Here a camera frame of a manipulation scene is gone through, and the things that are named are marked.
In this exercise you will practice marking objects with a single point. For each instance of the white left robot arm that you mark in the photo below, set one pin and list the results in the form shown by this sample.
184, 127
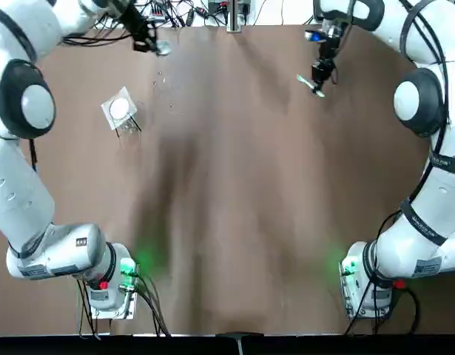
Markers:
23, 207

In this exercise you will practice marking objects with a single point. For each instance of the black usb hub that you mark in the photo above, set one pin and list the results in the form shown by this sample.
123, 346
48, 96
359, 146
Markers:
156, 13

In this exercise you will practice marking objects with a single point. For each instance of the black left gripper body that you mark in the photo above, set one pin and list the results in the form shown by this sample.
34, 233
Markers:
136, 24

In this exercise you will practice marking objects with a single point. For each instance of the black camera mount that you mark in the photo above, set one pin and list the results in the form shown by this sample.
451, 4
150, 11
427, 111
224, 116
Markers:
240, 344

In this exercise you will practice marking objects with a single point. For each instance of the aluminium profile post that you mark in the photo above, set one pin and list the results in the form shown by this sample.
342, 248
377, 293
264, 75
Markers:
234, 18

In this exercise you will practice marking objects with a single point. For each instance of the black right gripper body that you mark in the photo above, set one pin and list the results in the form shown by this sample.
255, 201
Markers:
329, 48

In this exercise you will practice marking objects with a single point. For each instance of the clear glass burner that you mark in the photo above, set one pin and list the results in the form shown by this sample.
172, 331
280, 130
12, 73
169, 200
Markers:
127, 126

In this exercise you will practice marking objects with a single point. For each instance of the small pale green spoon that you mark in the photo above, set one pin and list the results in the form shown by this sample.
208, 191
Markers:
303, 78

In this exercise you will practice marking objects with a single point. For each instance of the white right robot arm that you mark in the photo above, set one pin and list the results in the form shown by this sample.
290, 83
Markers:
438, 192

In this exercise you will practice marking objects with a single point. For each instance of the small white crucible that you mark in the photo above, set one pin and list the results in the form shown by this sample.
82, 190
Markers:
163, 49

